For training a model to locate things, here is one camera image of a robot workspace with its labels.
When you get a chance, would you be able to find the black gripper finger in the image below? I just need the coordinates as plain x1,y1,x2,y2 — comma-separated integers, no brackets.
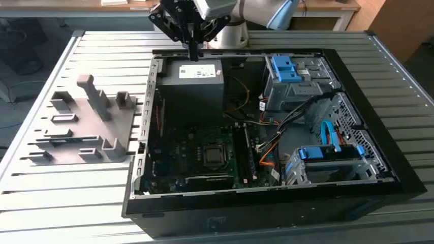
194,15,231,62
148,6,196,61

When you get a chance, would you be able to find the RAM stick with white label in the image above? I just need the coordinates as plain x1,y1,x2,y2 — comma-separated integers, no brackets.
36,136,100,143

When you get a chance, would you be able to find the grey power supply unit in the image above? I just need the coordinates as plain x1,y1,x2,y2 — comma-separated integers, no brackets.
156,59,227,125

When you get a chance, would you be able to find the blue disk carrier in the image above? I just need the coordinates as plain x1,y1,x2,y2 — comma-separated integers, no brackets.
271,55,303,83

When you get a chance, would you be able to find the grey metal drive cage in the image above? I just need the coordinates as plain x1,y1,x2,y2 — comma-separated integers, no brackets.
263,54,342,112

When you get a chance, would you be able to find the green motherboard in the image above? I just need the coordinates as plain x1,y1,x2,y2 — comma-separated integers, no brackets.
145,121,282,194

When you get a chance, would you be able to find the CPU with silver top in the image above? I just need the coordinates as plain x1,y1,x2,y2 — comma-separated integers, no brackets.
203,144,227,166

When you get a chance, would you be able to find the grey parts rack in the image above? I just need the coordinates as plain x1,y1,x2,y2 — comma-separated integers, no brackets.
20,74,140,167

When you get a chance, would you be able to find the black bin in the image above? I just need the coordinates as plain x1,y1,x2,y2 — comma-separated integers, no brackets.
0,17,48,76

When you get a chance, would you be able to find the black graphics card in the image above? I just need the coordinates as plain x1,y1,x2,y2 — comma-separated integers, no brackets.
184,174,235,191

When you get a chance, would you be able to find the hard disk in blue carrier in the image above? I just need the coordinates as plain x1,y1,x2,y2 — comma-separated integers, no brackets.
298,144,366,162

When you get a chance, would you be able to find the brown wooden cabinet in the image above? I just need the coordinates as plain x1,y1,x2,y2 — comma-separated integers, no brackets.
367,0,434,64

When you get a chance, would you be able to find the grey metal disk bay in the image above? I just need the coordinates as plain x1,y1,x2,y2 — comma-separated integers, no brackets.
283,152,387,185

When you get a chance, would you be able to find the black PC case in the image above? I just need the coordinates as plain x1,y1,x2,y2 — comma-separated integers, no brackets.
120,47,427,239

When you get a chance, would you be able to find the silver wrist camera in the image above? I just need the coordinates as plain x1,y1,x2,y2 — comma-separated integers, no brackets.
195,0,239,20

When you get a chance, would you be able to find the yellow wire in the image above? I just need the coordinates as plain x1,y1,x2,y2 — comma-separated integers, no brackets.
226,75,250,112

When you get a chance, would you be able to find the red wire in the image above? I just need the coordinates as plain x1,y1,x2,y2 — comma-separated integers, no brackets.
153,104,162,150

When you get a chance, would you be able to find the wooden desk white frame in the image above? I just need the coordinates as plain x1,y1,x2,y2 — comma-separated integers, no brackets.
0,0,360,31

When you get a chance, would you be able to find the black wire bundle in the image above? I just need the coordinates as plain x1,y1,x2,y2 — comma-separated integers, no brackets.
276,94,331,135

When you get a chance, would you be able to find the orange wire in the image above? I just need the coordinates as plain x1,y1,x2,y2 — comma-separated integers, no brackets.
259,149,278,167

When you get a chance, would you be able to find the blue flat data wire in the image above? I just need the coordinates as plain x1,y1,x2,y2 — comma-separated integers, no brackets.
319,119,342,153

